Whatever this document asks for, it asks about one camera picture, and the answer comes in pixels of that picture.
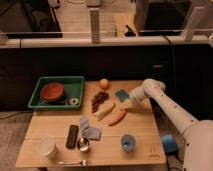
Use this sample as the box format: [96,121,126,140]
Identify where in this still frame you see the blue small bowl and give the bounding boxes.
[121,134,136,152]

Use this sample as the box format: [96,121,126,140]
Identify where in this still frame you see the blue cylinder on floor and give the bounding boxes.
[161,134,179,154]

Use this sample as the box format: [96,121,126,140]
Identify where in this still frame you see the grey vertical post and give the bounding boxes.
[90,8,100,43]

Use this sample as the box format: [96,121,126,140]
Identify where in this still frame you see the teal green sponge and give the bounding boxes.
[115,89,129,102]

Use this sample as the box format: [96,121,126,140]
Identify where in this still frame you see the blue crumpled cloth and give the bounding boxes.
[79,116,102,141]

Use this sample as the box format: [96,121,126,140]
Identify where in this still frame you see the white stacked cups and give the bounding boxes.
[38,138,58,160]

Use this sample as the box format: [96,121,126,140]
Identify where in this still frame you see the yellow banana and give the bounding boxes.
[94,102,115,121]

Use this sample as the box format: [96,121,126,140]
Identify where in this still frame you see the black remote control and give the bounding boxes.
[66,125,79,149]

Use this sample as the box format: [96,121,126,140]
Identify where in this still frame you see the dark grape bunch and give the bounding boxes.
[91,91,109,113]

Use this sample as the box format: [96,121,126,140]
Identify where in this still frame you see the silver fork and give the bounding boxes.
[58,160,88,166]

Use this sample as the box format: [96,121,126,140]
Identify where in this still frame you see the green plastic tray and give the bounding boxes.
[28,76,84,111]

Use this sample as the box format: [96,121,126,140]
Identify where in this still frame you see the orange carrot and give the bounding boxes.
[108,109,126,126]

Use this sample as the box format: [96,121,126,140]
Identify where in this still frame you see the orange fruit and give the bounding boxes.
[99,79,110,90]

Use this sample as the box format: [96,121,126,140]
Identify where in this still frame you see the grey slanted post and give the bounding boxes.
[181,7,205,41]

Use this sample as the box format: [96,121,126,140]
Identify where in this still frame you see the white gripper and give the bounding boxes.
[120,86,146,109]

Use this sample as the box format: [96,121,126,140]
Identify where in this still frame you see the red bowl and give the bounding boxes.
[40,82,64,102]

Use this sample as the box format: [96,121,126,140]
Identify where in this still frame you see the metal measuring cup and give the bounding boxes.
[77,138,90,152]

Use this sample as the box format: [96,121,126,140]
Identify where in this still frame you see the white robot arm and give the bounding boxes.
[122,79,213,171]

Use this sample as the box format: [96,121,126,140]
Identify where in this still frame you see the white horizontal rail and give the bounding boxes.
[0,35,213,49]

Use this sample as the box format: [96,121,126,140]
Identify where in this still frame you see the white tape roll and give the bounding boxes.
[68,97,80,106]

